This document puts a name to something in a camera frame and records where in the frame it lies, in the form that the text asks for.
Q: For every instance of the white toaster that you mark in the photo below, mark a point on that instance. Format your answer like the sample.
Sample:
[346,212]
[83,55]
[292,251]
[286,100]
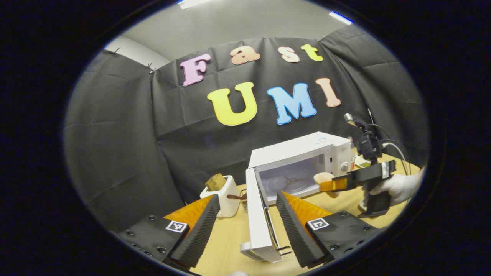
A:
[226,203]

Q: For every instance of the black backdrop cloth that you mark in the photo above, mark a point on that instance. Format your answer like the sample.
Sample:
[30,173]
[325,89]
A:
[115,153]

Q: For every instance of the white microwave oven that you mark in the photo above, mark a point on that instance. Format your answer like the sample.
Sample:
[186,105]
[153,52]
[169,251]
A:
[295,149]

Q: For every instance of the brown wooden spoon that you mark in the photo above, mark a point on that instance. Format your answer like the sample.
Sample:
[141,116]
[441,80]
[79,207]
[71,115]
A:
[236,196]

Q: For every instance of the pinkish round bun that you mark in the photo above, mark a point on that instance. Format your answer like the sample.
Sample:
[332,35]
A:
[324,177]

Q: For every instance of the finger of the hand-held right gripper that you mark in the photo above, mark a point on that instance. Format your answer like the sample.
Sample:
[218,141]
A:
[364,175]

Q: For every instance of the brown bread slice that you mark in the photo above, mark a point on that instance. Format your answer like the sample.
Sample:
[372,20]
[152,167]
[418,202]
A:
[215,182]

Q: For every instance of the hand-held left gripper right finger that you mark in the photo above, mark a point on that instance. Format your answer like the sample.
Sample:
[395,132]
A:
[293,230]

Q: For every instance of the ribbed glass jar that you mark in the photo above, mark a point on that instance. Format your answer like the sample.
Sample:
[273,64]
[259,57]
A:
[244,201]

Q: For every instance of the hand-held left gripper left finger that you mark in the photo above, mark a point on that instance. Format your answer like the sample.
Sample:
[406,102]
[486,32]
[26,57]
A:
[199,234]

